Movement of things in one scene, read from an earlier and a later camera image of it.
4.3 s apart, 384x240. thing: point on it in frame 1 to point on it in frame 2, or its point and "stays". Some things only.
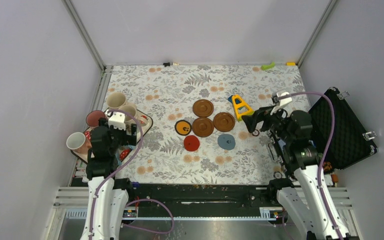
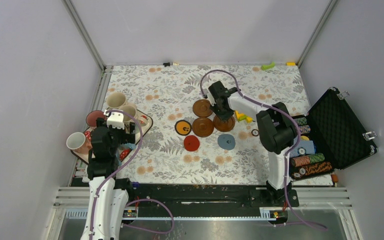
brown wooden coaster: (202, 127) stays
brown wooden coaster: (224, 122) stays
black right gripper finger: (251, 120) to (222, 109)
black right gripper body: (276, 122) to (223, 114)
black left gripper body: (121, 136) stays
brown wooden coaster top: (203, 108) stays
